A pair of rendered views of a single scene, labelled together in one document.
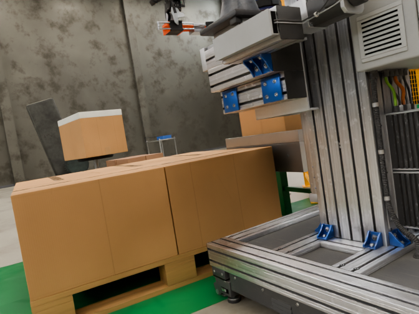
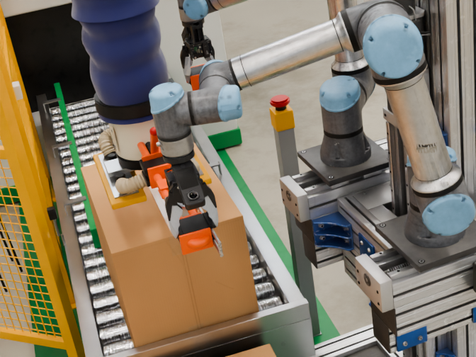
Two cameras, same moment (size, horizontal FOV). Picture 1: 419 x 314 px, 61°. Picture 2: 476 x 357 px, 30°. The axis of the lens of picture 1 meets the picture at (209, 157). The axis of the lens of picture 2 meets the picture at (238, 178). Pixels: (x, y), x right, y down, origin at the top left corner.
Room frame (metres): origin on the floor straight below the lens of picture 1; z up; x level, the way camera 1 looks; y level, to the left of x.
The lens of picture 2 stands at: (1.23, 1.71, 2.29)
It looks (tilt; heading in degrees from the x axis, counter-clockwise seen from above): 29 degrees down; 287
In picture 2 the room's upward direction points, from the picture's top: 10 degrees counter-clockwise
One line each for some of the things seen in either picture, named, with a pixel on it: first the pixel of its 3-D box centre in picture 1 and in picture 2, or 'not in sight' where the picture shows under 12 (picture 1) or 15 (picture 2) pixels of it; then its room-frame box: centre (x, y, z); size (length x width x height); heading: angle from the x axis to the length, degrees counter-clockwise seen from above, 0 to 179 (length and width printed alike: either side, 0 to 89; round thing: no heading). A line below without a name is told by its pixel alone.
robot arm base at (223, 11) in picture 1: (239, 7); (433, 214); (1.31, -0.19, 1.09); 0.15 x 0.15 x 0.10
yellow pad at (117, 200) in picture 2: not in sight; (117, 172); (2.22, -0.40, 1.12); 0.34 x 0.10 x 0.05; 119
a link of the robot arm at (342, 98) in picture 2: not in sight; (341, 103); (1.58, -0.61, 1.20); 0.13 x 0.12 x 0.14; 80
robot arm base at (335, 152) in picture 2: not in sight; (344, 140); (1.58, -0.61, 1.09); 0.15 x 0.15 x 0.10
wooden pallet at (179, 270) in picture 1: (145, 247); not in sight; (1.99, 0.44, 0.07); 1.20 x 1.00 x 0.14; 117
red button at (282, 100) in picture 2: not in sight; (280, 103); (1.85, -1.03, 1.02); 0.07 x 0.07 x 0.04
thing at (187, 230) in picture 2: (173, 28); (192, 233); (1.85, 0.08, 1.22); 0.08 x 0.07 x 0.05; 119
